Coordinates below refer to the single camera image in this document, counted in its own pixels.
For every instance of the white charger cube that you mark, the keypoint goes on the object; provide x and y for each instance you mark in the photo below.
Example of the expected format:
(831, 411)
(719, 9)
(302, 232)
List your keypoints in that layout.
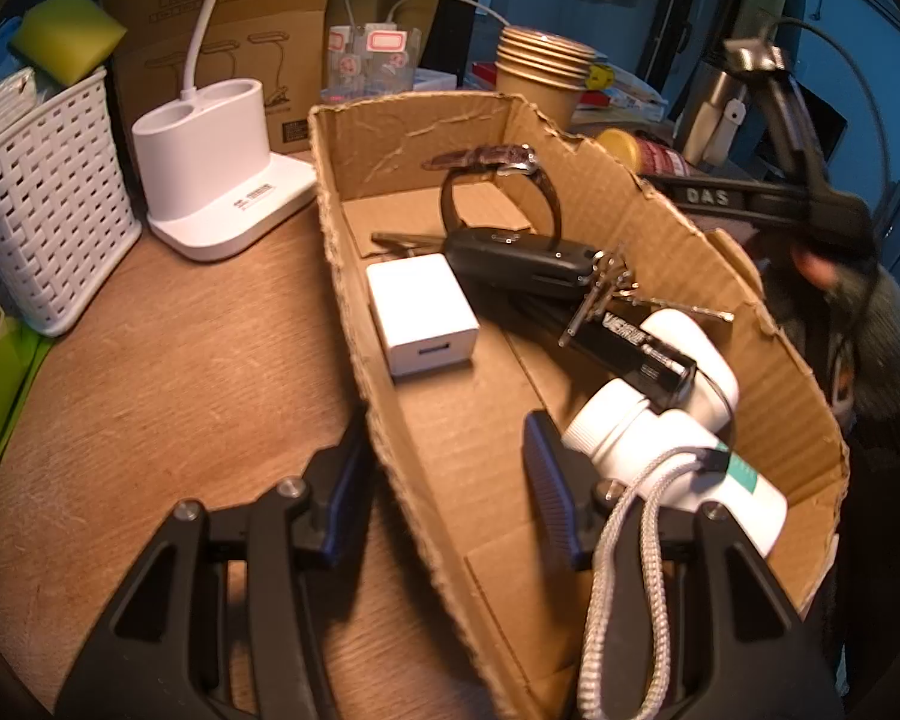
(420, 307)

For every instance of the black monitor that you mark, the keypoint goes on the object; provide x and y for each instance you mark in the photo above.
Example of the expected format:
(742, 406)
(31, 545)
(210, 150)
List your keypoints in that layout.
(825, 127)

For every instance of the white woven plastic basket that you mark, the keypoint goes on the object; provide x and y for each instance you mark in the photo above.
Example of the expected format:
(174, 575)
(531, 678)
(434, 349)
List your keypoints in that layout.
(52, 225)

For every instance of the stack of brown paper cups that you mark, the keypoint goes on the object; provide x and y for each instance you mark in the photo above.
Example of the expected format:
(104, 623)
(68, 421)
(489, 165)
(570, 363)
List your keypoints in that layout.
(544, 79)

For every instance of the yellow sponge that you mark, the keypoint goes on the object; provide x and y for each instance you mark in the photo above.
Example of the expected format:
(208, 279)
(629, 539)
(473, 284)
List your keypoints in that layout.
(67, 34)

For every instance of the brown lamp carton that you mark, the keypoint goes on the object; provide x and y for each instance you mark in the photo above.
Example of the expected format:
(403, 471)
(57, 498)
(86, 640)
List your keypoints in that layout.
(285, 52)

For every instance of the person's right hand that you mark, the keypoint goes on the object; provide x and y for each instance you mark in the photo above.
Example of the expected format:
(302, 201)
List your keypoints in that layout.
(816, 268)

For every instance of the green tissue packet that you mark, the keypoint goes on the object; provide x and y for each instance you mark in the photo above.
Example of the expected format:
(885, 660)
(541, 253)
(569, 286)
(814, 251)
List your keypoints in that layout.
(7, 390)

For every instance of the black car key with keyring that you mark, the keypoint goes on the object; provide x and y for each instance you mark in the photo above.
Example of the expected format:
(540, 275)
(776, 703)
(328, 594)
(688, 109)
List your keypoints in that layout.
(510, 259)

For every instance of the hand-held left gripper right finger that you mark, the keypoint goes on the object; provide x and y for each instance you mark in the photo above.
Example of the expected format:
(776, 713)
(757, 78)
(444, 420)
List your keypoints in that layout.
(551, 495)

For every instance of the person's right forearm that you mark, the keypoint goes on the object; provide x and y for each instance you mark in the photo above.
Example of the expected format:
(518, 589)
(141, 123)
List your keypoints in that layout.
(877, 330)

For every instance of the yellow packet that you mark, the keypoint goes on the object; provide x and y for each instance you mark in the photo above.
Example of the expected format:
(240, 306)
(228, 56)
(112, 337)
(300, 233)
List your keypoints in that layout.
(601, 75)

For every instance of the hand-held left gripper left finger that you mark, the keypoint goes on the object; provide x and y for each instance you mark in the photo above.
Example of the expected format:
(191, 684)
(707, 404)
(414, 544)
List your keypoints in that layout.
(341, 510)

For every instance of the stack of papers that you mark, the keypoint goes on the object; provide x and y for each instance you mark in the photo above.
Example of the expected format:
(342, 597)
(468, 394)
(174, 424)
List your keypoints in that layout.
(637, 96)

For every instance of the white desk lamp base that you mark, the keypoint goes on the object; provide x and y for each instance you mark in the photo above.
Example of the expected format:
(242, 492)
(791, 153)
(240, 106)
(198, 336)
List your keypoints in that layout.
(210, 157)

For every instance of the white packet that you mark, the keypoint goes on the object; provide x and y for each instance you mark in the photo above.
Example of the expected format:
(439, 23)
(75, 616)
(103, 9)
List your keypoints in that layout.
(0, 112)

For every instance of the steel tumbler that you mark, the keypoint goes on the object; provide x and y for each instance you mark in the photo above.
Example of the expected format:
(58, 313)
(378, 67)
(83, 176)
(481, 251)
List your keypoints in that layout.
(712, 112)

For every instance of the white pill bottle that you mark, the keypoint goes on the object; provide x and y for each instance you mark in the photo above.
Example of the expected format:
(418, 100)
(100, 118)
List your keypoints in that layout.
(645, 442)

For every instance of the cardboard box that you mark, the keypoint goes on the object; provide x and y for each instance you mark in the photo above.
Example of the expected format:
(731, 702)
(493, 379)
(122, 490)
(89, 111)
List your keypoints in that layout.
(450, 427)

